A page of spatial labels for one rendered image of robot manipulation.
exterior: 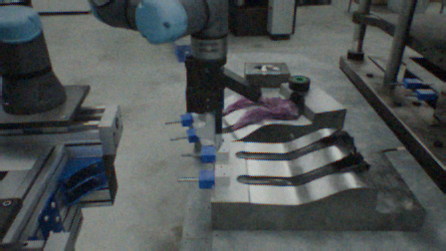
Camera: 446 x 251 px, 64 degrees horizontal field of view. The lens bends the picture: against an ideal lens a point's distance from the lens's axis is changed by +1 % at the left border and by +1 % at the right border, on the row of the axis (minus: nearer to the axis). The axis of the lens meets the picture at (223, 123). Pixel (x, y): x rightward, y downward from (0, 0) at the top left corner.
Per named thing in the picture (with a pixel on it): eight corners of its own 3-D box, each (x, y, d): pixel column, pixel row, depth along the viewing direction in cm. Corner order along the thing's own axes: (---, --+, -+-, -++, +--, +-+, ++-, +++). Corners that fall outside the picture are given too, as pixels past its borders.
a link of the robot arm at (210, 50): (227, 30, 74) (228, 41, 67) (227, 51, 76) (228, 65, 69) (191, 30, 74) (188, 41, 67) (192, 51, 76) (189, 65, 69)
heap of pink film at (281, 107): (234, 133, 114) (235, 112, 110) (219, 110, 128) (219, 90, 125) (307, 122, 120) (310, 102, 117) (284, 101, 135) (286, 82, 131)
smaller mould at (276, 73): (245, 88, 160) (246, 74, 157) (243, 76, 174) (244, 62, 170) (289, 88, 160) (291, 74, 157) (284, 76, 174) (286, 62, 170)
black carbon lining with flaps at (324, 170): (236, 191, 87) (237, 159, 83) (234, 154, 101) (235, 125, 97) (377, 192, 87) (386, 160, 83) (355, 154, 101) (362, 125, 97)
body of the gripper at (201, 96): (189, 101, 82) (186, 50, 76) (226, 101, 82) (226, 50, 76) (186, 117, 75) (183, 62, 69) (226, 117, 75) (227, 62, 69)
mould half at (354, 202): (211, 230, 85) (210, 186, 79) (214, 166, 108) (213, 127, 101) (420, 231, 85) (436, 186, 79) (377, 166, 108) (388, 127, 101)
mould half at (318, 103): (202, 160, 111) (201, 130, 105) (185, 122, 132) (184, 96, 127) (341, 135, 124) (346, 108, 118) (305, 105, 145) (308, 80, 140)
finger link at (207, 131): (196, 150, 80) (195, 111, 78) (222, 150, 80) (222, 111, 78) (195, 155, 77) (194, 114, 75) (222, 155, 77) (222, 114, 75)
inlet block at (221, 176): (176, 194, 87) (175, 176, 85) (179, 181, 92) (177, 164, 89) (229, 194, 87) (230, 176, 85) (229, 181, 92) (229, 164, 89)
